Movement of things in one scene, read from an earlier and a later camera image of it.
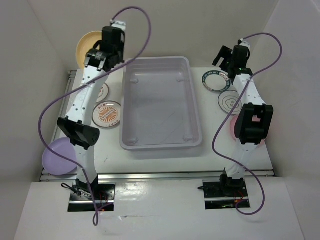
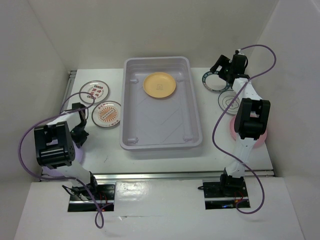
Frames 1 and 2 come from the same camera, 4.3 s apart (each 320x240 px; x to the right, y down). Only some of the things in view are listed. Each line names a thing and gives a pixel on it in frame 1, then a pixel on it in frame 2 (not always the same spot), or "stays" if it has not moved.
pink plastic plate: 255,118 stays
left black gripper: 122,46 → 80,140
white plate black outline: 226,101 stays
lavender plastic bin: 158,111 stays
